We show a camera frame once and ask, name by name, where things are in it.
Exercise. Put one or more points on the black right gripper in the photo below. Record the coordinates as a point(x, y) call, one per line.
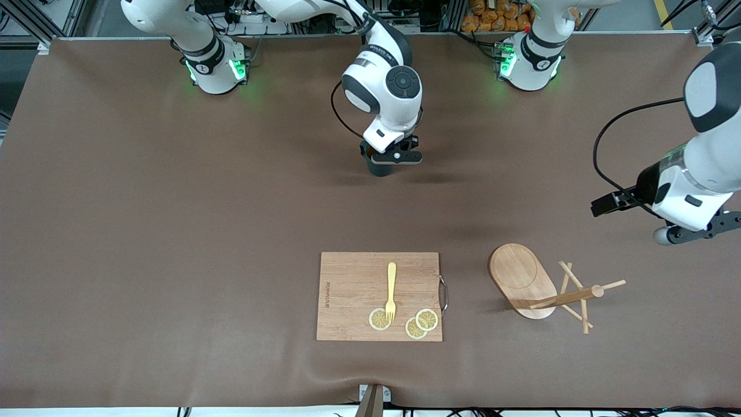
point(377, 168)

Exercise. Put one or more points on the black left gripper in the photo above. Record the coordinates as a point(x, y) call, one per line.
point(642, 187)

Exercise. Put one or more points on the dark teal mug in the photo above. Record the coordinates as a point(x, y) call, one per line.
point(379, 169)

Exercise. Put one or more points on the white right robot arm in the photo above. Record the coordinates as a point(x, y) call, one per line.
point(382, 87)

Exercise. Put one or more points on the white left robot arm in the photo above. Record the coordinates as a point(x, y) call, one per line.
point(712, 150)

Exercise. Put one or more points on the oval wooden rack base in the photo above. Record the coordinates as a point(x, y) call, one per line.
point(518, 272)

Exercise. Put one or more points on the yellow plastic fork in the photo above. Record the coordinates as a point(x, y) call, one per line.
point(392, 278)

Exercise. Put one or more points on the pile of orange bags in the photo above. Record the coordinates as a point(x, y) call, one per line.
point(498, 17)

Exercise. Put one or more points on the wooden cutting board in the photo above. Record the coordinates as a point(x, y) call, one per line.
point(353, 289)

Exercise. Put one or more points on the yellow lemon slice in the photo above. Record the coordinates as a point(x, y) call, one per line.
point(414, 330)
point(376, 320)
point(427, 319)

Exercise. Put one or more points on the white power strip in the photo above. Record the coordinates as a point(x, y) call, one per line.
point(260, 17)

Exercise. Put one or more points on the wooden rack post with pegs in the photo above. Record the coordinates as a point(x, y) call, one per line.
point(570, 297)

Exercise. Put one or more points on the aluminium profile frame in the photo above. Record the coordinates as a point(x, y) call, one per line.
point(453, 14)

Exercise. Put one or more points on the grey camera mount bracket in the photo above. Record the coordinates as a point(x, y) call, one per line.
point(373, 402)

